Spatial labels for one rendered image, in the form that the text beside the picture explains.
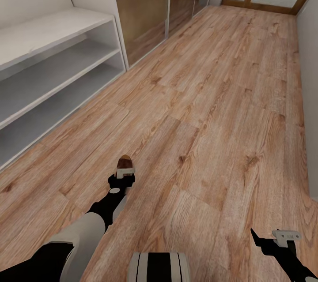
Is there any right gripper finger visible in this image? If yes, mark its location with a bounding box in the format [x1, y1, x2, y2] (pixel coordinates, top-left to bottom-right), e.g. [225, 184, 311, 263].
[250, 229, 261, 247]

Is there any sandal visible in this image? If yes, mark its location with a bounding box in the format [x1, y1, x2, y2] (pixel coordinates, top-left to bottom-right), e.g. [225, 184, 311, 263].
[117, 154, 133, 176]

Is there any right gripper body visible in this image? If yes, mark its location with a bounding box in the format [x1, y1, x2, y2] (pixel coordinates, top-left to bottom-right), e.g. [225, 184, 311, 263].
[260, 238, 298, 267]

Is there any robot trunk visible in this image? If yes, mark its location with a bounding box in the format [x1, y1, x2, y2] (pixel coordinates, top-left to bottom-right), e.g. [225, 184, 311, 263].
[127, 252, 191, 282]

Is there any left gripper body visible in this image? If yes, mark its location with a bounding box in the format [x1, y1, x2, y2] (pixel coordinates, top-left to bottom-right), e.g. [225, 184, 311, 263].
[109, 175, 132, 188]

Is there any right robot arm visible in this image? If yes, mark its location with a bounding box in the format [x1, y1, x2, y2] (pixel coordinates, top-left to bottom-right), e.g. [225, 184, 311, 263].
[250, 229, 318, 282]

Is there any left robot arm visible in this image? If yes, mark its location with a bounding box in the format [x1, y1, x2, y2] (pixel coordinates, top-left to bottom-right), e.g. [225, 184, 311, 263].
[0, 168, 136, 282]

